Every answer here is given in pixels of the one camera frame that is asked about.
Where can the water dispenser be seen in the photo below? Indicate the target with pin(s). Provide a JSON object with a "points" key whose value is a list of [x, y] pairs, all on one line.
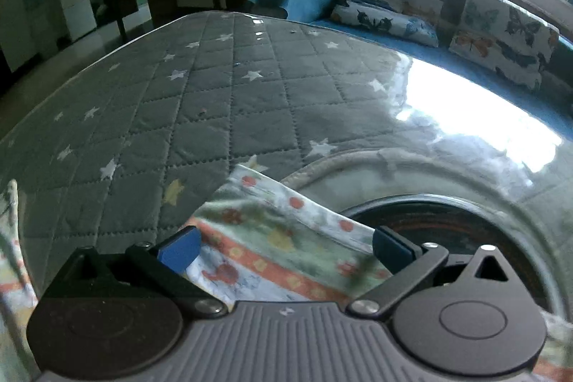
{"points": [[40, 19]]}

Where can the butterfly print cushion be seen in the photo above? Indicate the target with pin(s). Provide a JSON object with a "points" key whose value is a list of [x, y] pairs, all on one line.
{"points": [[501, 33], [385, 10]]}

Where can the striped patterned baby shirt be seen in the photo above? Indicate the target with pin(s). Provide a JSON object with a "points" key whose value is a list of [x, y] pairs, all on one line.
{"points": [[277, 243]]}

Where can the round black induction cooker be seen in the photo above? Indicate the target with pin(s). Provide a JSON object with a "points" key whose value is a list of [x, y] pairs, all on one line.
{"points": [[447, 225]]}

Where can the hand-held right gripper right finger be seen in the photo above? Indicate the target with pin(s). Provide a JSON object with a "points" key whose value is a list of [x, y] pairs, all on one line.
{"points": [[394, 250]]}

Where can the white refrigerator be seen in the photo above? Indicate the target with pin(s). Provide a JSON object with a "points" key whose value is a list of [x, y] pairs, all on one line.
{"points": [[76, 1]]}

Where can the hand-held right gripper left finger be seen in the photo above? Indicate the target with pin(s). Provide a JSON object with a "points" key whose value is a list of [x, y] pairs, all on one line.
{"points": [[179, 250]]}

